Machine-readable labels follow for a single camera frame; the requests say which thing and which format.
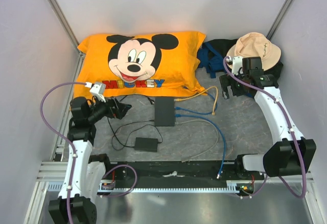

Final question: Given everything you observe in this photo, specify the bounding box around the grey ethernet cable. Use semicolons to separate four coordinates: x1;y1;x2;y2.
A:
175;119;220;163

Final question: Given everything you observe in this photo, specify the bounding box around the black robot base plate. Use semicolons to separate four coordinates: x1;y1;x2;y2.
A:
88;160;266;187

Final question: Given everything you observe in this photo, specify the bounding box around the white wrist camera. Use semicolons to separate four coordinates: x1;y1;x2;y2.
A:
89;82;106;103
231;56;243;76

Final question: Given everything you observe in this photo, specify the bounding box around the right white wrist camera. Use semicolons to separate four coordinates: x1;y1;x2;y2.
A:
231;56;243;76

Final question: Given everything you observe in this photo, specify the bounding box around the beige bucket hat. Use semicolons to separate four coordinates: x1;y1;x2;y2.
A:
226;32;281;71

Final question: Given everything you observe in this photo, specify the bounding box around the aluminium frame rail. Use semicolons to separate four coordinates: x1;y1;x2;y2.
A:
35;160;315;183

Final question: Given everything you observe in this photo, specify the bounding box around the orange Mickey Mouse pillow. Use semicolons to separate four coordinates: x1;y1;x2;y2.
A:
74;31;206;99

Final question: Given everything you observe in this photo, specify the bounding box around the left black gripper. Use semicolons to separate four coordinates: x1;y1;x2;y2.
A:
87;94;131;123

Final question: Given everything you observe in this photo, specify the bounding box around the black power adapter brick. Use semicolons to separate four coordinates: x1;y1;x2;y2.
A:
133;137;158;152

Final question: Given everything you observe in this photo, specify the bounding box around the black network switch box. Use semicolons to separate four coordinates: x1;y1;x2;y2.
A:
154;97;175;127

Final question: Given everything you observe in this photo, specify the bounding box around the grey slotted cable duct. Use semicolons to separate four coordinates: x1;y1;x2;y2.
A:
47;180;242;193

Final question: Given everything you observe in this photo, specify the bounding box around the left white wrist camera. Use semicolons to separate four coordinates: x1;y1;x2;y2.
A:
89;82;106;103

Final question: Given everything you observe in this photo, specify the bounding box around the long blue ethernet cable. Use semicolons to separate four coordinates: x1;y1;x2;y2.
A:
175;114;228;180

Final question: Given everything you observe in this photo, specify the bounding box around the yellow ethernet cable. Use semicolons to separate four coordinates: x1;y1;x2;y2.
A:
174;86;219;116

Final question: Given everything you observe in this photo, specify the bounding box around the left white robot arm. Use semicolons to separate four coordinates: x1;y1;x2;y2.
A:
49;97;132;223

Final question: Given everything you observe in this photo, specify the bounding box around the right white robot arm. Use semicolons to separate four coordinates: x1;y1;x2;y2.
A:
219;56;316;180

